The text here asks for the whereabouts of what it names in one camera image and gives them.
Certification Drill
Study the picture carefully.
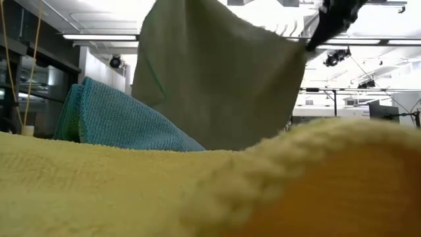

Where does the black computer monitor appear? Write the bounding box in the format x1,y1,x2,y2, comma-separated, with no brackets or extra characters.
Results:
368,98,401,123

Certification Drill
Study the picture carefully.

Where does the distant black metal frame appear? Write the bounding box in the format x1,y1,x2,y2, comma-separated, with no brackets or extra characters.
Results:
301,86,421,117

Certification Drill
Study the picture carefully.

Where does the light green microfiber towel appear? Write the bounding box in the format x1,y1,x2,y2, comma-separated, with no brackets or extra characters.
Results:
130,0,309,151

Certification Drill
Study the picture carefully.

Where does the dark glass partition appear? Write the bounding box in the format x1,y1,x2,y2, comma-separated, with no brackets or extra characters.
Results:
0,0,82,136

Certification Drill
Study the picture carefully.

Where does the yellow microfiber towel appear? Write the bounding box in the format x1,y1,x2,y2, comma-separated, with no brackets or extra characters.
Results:
0,117,421,237

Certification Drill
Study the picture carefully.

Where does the light blue microfiber towel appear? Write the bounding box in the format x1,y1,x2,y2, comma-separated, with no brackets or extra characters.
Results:
52,76,207,153

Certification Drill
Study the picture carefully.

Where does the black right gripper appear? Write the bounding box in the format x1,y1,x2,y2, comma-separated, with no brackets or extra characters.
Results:
305,0,369,53

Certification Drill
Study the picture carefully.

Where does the long ceiling light fixture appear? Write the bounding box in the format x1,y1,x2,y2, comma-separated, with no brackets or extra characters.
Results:
62,34,141,41
324,38,381,45
386,38,421,45

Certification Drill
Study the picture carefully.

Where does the yellow hanging strap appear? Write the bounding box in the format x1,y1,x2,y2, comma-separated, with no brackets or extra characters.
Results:
0,0,24,128
22,0,43,128

